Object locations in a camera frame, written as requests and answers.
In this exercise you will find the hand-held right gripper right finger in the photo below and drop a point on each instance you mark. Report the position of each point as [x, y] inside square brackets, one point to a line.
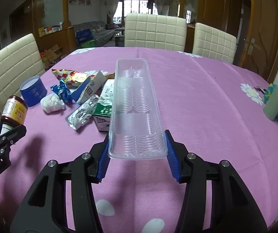
[171, 156]

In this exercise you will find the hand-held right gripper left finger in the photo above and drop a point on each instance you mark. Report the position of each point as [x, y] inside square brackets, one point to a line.
[103, 161]

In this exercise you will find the brown glass bottle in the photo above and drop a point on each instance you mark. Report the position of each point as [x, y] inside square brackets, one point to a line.
[14, 110]

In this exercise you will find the green white carton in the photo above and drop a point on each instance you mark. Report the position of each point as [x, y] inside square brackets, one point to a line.
[103, 109]

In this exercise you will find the clear plastic tray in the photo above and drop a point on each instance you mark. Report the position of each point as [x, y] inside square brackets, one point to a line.
[136, 102]

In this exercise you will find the white crumpled tissue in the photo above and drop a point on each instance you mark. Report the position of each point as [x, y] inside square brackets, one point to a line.
[51, 103]

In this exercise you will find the pink floral tablecloth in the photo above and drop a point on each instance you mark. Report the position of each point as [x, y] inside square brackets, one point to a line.
[202, 114]

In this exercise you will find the silver foil packet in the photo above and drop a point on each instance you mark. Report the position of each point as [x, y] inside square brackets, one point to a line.
[83, 112]

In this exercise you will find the cream quilted chair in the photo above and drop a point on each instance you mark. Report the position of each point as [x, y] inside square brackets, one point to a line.
[153, 32]
[12, 63]
[211, 43]

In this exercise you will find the blue foil wrapper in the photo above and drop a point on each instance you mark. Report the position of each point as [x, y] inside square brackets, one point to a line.
[62, 91]

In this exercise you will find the blue white paper carton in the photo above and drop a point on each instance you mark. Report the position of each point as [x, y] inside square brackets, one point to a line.
[94, 85]

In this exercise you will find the gold red snack wrapper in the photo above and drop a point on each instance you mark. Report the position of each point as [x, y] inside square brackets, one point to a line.
[73, 76]

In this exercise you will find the cardboard box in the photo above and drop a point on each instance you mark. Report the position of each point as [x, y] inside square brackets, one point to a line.
[52, 53]

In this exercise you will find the green colourful bag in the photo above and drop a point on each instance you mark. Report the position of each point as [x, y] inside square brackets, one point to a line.
[88, 44]

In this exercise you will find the green canister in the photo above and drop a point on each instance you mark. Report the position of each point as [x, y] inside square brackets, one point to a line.
[275, 104]

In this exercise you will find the blue bag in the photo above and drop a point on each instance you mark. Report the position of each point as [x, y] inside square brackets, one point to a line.
[83, 35]

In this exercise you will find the coffee table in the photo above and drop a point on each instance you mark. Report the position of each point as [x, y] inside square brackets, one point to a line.
[119, 37]

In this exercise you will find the grey sofa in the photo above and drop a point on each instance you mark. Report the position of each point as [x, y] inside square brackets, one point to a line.
[97, 30]

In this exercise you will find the patterned curtain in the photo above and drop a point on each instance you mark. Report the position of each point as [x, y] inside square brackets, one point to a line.
[109, 7]
[164, 4]

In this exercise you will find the window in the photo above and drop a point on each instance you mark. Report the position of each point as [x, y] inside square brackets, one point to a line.
[136, 8]

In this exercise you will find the wooden door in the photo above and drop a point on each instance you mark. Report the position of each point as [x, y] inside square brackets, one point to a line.
[262, 29]

